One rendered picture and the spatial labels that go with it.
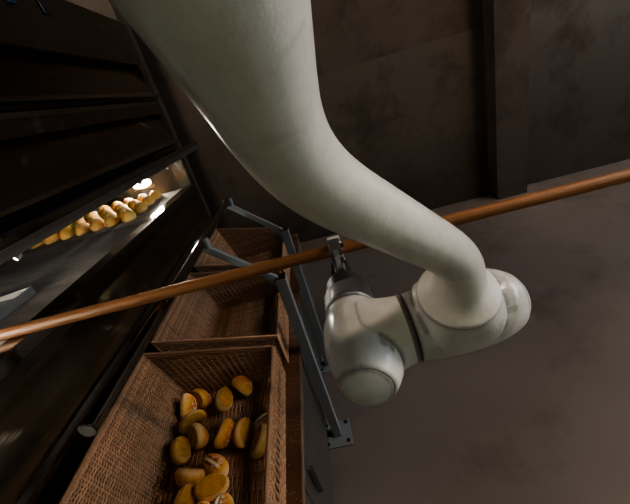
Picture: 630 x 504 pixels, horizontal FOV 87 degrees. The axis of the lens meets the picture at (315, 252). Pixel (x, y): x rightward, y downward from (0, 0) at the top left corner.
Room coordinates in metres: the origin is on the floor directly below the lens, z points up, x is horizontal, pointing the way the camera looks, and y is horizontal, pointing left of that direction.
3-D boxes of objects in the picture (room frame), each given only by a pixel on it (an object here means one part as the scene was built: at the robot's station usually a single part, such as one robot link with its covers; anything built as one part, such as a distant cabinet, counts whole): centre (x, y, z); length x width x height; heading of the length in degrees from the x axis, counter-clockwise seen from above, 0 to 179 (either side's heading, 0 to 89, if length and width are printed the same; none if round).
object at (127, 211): (1.95, 1.12, 1.21); 0.61 x 0.48 x 0.06; 86
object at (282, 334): (1.33, 0.45, 0.72); 0.56 x 0.49 x 0.28; 177
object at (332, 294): (0.48, -0.03, 1.19); 0.09 x 0.06 x 0.09; 86
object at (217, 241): (1.94, 0.41, 0.72); 0.56 x 0.49 x 0.28; 175
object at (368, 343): (0.37, -0.04, 1.19); 0.16 x 0.13 x 0.11; 176
